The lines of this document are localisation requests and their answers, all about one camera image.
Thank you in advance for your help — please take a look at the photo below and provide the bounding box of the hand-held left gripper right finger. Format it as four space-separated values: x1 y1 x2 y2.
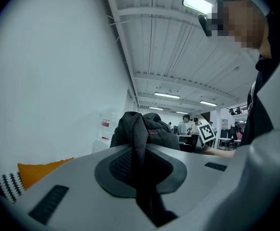
146 143 232 218

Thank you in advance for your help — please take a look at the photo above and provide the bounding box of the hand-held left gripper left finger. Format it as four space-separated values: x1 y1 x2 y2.
11 145 155 231

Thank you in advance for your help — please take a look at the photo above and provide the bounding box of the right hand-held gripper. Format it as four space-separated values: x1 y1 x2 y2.
196 123 216 146

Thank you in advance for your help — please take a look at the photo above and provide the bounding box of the dark grey garment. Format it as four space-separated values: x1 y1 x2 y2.
109 111 181 227

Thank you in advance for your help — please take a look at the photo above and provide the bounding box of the person's right forearm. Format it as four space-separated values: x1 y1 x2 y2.
202 145 236 158

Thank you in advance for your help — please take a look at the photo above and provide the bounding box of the orange cushion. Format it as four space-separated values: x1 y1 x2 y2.
17 156 75 190

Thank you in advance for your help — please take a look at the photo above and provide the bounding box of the person's black clothing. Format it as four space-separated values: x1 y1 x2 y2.
240 54 280 147

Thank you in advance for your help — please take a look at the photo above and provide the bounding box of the black white patterned cushion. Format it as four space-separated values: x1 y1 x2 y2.
0 171 25 203

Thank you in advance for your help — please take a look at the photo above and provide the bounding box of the person's head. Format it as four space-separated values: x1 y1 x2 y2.
212 0 273 59

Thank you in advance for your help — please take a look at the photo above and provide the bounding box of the black head-mounted camera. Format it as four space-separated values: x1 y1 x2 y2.
197 13 214 38

